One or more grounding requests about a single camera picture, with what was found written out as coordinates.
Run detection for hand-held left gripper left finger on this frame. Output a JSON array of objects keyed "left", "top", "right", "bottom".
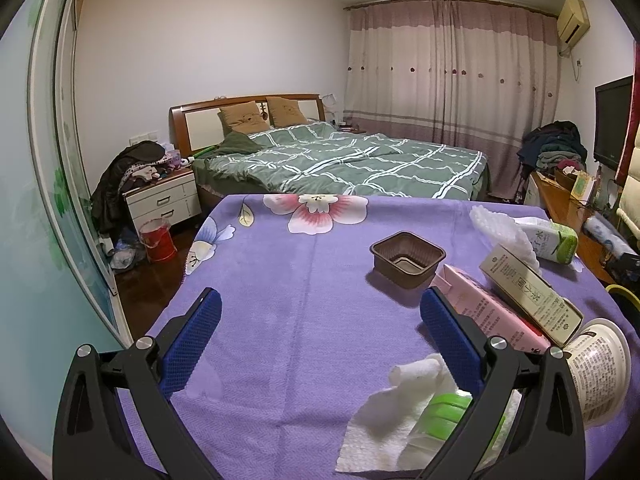
[{"left": 52, "top": 287, "right": 223, "bottom": 480}]

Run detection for white paper towel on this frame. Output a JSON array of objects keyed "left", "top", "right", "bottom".
[{"left": 335, "top": 352, "right": 523, "bottom": 476}]

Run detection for sliding door wardrobe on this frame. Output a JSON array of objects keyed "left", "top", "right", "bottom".
[{"left": 0, "top": 0, "right": 136, "bottom": 431}]

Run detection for dark green blanket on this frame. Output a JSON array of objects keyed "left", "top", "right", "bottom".
[{"left": 215, "top": 131, "right": 263, "bottom": 155}]

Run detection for dark red hanging cloth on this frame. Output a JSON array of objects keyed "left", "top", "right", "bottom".
[{"left": 615, "top": 40, "right": 640, "bottom": 186}]

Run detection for clear bottle with green label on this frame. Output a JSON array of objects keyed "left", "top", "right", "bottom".
[{"left": 400, "top": 392, "right": 506, "bottom": 466}]

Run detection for blue and white cloth roll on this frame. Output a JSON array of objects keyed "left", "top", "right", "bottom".
[{"left": 582, "top": 212, "right": 633, "bottom": 258}]

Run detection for brown plastic tray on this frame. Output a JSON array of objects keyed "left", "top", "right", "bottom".
[{"left": 370, "top": 231, "right": 447, "bottom": 289}]

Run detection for red bucket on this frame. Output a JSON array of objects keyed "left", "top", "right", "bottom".
[{"left": 138, "top": 218, "right": 177, "bottom": 263}]

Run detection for heap of clothes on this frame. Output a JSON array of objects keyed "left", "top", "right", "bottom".
[{"left": 517, "top": 121, "right": 588, "bottom": 176}]

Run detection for purple floral tablecloth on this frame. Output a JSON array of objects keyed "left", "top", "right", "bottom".
[{"left": 117, "top": 192, "right": 640, "bottom": 480}]

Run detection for pink strawberry milk carton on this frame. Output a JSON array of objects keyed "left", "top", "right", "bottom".
[{"left": 431, "top": 264, "right": 551, "bottom": 356}]

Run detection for white paper cup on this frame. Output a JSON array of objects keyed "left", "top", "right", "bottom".
[{"left": 562, "top": 318, "right": 631, "bottom": 428}]

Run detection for yellow hoop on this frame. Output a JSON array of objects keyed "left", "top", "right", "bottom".
[{"left": 605, "top": 284, "right": 640, "bottom": 311}]

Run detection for white and green bottle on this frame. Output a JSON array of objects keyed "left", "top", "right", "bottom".
[{"left": 510, "top": 216, "right": 579, "bottom": 265}]

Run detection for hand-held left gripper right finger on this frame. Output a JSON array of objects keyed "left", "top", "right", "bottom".
[{"left": 420, "top": 287, "right": 587, "bottom": 480}]

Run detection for beige air conditioner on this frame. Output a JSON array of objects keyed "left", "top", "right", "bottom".
[{"left": 556, "top": 0, "right": 591, "bottom": 45}]

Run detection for green checked quilt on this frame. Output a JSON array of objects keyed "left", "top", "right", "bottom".
[{"left": 205, "top": 120, "right": 488, "bottom": 200}]

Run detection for plastic bags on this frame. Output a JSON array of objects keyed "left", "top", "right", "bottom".
[{"left": 110, "top": 240, "right": 148, "bottom": 273}]

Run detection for wooden desk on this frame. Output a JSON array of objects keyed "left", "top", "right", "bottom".
[{"left": 530, "top": 170, "right": 618, "bottom": 286}]

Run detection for tan pillow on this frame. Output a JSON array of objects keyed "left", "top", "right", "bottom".
[
  {"left": 265, "top": 96, "right": 308, "bottom": 127},
  {"left": 217, "top": 101, "right": 271, "bottom": 135}
]

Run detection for beige tea box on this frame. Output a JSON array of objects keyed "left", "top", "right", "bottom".
[{"left": 479, "top": 244, "right": 584, "bottom": 347}]

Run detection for black television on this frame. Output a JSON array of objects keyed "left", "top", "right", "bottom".
[{"left": 594, "top": 76, "right": 634, "bottom": 171}]

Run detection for beige chair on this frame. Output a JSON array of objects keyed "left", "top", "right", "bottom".
[{"left": 615, "top": 125, "right": 640, "bottom": 256}]

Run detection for pile of dark clothes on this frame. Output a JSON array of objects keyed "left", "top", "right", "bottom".
[{"left": 90, "top": 141, "right": 183, "bottom": 236}]

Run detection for wooden bed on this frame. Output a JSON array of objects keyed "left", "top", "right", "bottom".
[{"left": 169, "top": 94, "right": 493, "bottom": 201}]

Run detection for white nightstand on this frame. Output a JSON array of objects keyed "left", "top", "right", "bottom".
[{"left": 124, "top": 167, "right": 202, "bottom": 233}]

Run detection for white foam net wrap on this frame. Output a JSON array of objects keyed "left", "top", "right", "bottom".
[{"left": 469, "top": 205, "right": 543, "bottom": 273}]

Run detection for small box with green front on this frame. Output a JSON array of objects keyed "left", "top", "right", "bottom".
[{"left": 570, "top": 172, "right": 596, "bottom": 206}]

